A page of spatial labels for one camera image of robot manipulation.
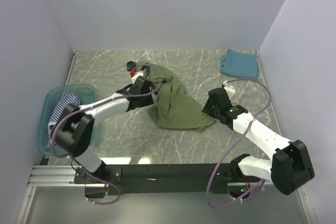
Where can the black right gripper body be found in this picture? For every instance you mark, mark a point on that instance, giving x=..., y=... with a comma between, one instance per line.
x=209, y=108

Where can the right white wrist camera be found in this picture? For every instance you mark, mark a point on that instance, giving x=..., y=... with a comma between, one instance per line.
x=230, y=90

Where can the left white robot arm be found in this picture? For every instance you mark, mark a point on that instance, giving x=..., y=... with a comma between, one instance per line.
x=74, y=128

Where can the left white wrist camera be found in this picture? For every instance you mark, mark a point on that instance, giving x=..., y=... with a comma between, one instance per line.
x=135, y=74

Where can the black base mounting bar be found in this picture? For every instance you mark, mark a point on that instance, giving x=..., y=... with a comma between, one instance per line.
x=166, y=178

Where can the olive green tank top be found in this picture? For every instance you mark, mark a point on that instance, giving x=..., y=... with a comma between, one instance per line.
x=174, y=109

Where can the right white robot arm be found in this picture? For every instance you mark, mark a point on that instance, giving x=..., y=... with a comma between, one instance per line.
x=288, y=165

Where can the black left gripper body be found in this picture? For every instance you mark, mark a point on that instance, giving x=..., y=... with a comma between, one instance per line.
x=147, y=100

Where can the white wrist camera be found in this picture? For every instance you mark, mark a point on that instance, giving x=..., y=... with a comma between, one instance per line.
x=230, y=90
x=135, y=74

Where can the aluminium frame rail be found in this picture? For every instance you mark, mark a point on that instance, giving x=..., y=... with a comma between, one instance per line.
x=64, y=175

